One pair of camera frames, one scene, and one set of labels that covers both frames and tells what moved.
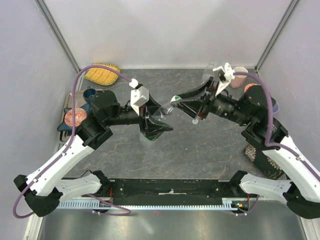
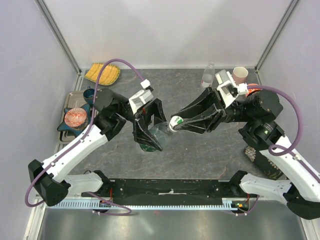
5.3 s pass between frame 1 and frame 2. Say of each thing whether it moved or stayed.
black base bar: stayed
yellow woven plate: stayed
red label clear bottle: stayed
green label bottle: moved
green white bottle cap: moved
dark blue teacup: stayed
